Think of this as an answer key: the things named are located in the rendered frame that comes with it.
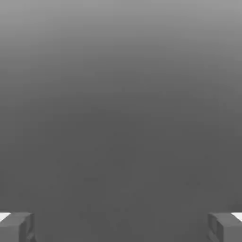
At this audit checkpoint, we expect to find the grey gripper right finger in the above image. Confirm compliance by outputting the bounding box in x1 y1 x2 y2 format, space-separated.
206 212 242 242

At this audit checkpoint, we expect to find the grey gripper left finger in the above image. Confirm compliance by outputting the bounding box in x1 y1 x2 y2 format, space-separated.
0 212 36 242

